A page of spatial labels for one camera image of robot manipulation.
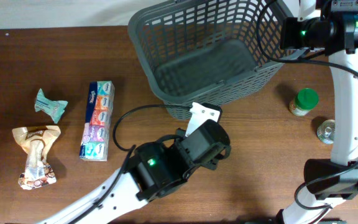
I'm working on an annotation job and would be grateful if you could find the silver tin can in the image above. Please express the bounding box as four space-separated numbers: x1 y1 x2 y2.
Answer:
316 119 335 144

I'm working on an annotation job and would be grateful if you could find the beige Pantree snack bag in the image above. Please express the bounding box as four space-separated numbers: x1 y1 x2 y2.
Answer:
12 125 61 190

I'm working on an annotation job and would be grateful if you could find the grey plastic basket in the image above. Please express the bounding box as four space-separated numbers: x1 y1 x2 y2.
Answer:
128 0 301 119

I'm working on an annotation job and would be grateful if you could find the teal wet wipes packet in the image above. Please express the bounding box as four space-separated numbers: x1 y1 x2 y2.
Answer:
34 89 68 124

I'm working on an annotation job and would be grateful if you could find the Kleenex tissue multipack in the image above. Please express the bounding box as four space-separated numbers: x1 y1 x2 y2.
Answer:
79 81 115 161

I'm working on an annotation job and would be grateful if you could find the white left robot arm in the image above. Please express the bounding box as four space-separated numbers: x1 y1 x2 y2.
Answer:
43 119 231 223

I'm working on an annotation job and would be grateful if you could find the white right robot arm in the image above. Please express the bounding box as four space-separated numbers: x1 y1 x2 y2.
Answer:
277 1 358 223

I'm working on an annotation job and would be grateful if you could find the green lid spice jar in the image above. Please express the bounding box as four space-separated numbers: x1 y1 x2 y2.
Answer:
289 88 319 116

